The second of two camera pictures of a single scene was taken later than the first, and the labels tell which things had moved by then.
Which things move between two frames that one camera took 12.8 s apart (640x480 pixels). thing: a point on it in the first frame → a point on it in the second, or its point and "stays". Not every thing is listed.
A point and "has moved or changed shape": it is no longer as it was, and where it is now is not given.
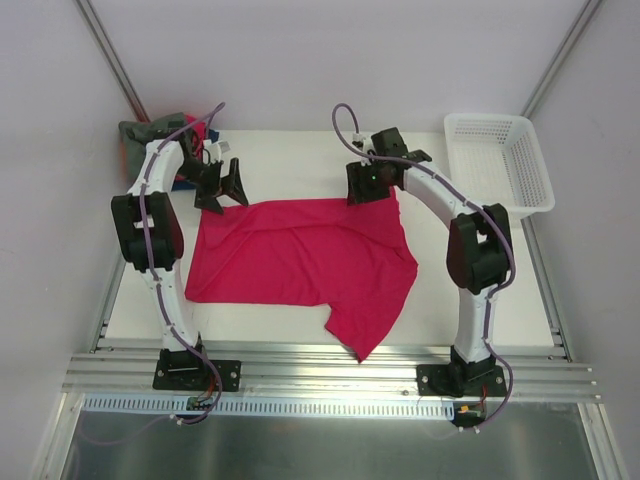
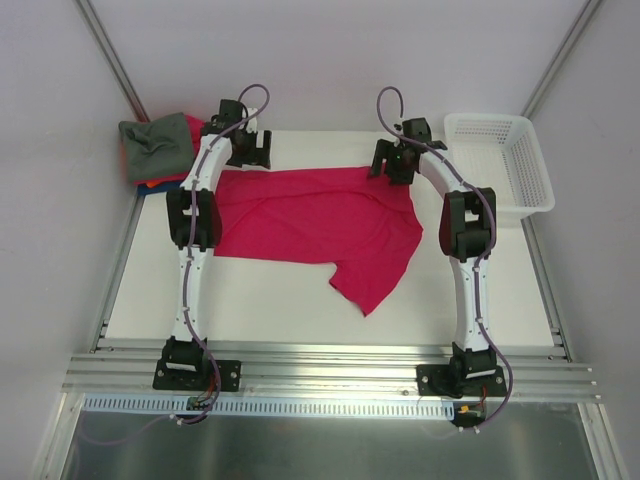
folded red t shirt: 199,131 stays
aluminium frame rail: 125,370 stays
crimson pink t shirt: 312,252 has moved or changed shape
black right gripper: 361,185 → 392,163
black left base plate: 196,375 stays
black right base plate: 436,380 stays
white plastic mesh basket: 495,158 stays
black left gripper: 215,181 → 253,151
